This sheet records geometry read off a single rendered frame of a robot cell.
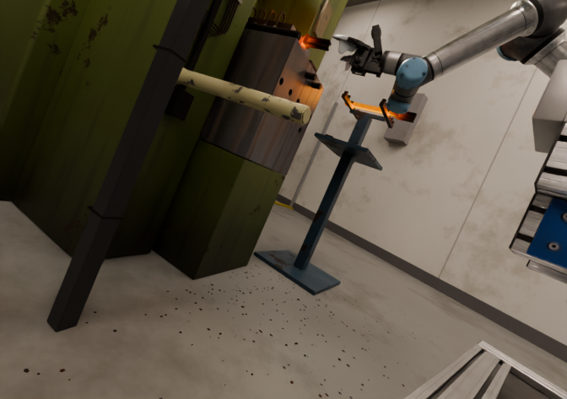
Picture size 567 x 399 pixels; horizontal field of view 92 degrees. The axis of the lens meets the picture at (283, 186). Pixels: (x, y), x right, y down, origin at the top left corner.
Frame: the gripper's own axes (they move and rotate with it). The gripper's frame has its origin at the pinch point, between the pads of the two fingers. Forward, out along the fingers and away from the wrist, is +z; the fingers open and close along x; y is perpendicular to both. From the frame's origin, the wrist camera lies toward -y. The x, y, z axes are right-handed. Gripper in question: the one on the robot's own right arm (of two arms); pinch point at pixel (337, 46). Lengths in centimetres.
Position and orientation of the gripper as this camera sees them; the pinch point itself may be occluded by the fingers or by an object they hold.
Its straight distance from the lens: 118.5
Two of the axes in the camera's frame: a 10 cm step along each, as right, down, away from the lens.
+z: -8.3, -3.8, 4.0
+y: -4.0, 9.2, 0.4
